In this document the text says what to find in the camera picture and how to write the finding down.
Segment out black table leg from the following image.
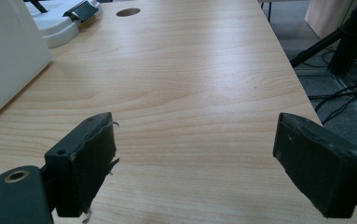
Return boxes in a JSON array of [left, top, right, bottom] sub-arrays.
[[260, 1, 273, 23]]

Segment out white appliance housing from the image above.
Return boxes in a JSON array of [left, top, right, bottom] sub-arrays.
[[0, 0, 53, 128]]

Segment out beige wooden panel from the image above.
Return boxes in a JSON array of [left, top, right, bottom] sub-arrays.
[[304, 0, 357, 40]]

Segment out white base with black clip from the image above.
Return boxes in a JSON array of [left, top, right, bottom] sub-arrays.
[[23, 0, 103, 49]]

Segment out black floor cable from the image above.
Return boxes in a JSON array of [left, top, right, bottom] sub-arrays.
[[308, 85, 357, 125]]

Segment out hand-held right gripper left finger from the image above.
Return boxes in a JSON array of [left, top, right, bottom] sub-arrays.
[[44, 112, 120, 218]]

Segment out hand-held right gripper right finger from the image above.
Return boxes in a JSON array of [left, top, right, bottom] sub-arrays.
[[272, 112, 357, 219]]

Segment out black tripod stand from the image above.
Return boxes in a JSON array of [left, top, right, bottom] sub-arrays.
[[289, 0, 357, 115]]

